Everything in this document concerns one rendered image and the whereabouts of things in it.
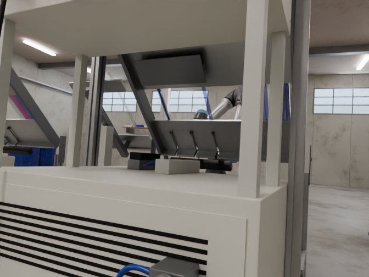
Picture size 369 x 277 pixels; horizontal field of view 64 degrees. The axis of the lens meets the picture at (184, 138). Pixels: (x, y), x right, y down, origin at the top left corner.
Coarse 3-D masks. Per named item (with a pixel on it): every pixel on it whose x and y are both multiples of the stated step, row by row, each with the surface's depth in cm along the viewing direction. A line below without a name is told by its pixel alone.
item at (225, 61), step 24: (192, 48) 114; (216, 48) 110; (240, 48) 107; (288, 48) 101; (144, 72) 124; (168, 72) 120; (192, 72) 116; (216, 72) 117; (240, 72) 114; (288, 72) 107
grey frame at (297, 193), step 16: (304, 0) 84; (304, 16) 84; (304, 32) 83; (304, 48) 83; (96, 64) 114; (304, 64) 82; (96, 80) 113; (304, 80) 82; (96, 96) 113; (304, 96) 82; (96, 112) 113; (304, 112) 81; (96, 128) 113; (304, 128) 81; (96, 144) 114; (304, 144) 81; (96, 160) 114; (304, 160) 83; (288, 176) 82; (304, 176) 127; (288, 192) 82; (304, 192) 126; (288, 208) 81; (304, 208) 125; (288, 224) 81; (304, 224) 125; (288, 240) 81; (304, 240) 124; (288, 256) 80; (288, 272) 80; (304, 272) 123
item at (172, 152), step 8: (168, 152) 156; (176, 152) 155; (184, 152) 152; (192, 152) 151; (200, 152) 149; (208, 152) 148; (216, 152) 146; (224, 152) 145; (232, 152) 143; (264, 160) 134; (288, 160) 130
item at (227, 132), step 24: (168, 120) 144; (192, 120) 139; (216, 120) 134; (240, 120) 130; (264, 120) 125; (288, 120) 121; (168, 144) 156; (192, 144) 149; (216, 144) 144; (264, 144) 133; (288, 144) 129
